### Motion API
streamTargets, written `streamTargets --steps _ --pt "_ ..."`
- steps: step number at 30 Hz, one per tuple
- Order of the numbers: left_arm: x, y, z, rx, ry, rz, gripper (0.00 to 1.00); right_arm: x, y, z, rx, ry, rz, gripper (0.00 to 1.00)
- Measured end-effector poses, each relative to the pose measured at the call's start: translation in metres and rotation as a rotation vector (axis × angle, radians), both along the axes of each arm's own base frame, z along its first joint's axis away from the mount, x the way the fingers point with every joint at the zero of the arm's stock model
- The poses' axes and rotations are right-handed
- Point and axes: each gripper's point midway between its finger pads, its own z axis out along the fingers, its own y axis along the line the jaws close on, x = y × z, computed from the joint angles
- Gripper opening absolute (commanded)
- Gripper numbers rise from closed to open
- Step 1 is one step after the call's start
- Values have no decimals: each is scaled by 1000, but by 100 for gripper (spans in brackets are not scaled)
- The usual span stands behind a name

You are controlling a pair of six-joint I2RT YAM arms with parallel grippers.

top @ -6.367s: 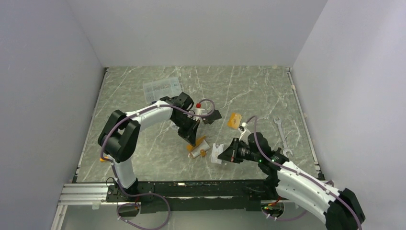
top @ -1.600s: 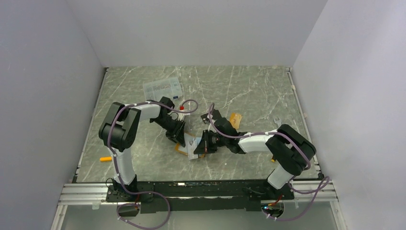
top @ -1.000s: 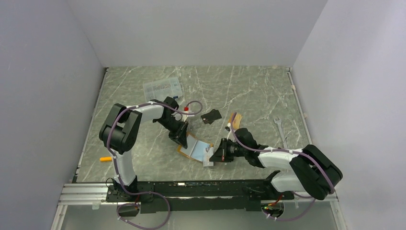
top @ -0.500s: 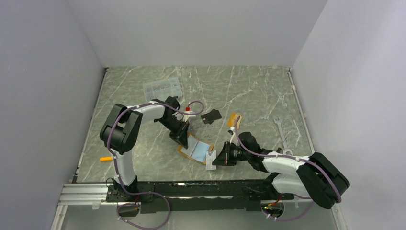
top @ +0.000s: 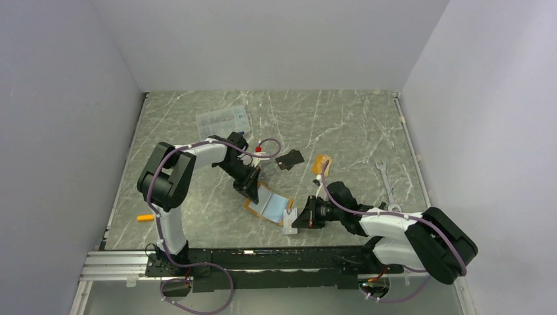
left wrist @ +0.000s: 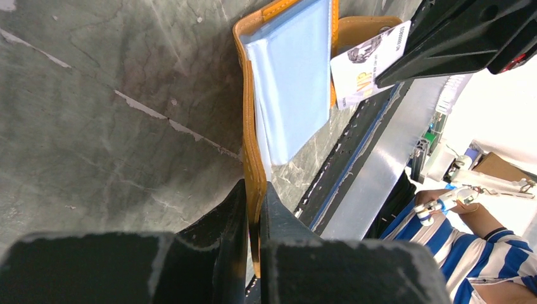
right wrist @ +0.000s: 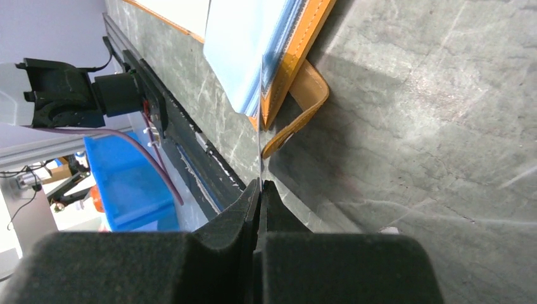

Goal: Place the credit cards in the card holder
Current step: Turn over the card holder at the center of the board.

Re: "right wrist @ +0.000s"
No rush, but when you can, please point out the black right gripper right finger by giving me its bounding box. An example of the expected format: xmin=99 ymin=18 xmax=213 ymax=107
xmin=253 ymin=180 xmax=444 ymax=303

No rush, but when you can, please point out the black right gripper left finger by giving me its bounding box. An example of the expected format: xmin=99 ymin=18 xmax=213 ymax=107
xmin=1 ymin=180 xmax=260 ymax=303

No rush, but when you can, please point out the orange leather card holder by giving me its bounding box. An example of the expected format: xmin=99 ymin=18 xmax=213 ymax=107
xmin=133 ymin=1 xmax=334 ymax=159

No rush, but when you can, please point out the silver VIP card top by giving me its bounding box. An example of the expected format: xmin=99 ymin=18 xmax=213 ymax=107
xmin=256 ymin=60 xmax=264 ymax=193

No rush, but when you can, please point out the blue plastic bin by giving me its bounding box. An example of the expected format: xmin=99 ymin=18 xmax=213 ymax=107
xmin=84 ymin=136 xmax=180 ymax=232

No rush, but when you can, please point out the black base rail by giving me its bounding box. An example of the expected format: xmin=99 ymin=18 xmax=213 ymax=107
xmin=103 ymin=13 xmax=246 ymax=220

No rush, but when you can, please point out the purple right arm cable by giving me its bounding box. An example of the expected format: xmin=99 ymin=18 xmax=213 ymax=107
xmin=29 ymin=125 xmax=186 ymax=206

